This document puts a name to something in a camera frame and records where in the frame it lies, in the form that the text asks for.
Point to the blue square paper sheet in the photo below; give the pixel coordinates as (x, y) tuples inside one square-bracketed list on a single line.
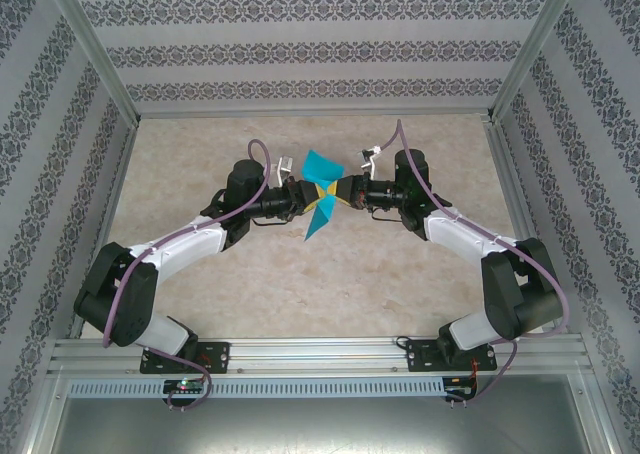
[(320, 166)]

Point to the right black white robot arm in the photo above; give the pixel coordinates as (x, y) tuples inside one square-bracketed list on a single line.
[(510, 294)]

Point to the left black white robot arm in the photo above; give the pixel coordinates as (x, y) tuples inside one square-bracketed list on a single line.
[(130, 304)]

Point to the grey metal sheet panel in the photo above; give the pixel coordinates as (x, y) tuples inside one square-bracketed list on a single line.
[(320, 424)]

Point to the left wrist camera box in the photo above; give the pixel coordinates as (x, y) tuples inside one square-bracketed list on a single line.
[(285, 166)]

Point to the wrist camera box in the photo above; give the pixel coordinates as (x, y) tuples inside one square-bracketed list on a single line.
[(285, 166), (372, 156)]

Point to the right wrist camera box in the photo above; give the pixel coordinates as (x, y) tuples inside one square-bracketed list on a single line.
[(372, 156)]

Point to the grey frame bar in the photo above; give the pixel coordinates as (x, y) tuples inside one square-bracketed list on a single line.
[(300, 112)]

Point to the aluminium side rail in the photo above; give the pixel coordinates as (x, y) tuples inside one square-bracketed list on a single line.
[(115, 184), (515, 194)]

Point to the aluminium mounting rail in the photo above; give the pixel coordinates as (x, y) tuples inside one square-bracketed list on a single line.
[(320, 354)]

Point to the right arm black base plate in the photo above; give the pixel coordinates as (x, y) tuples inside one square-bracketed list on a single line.
[(420, 359)]

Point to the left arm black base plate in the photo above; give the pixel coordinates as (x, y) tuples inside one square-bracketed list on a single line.
[(217, 356)]

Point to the aluminium frame post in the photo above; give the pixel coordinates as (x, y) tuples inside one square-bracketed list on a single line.
[(90, 49), (535, 49)]

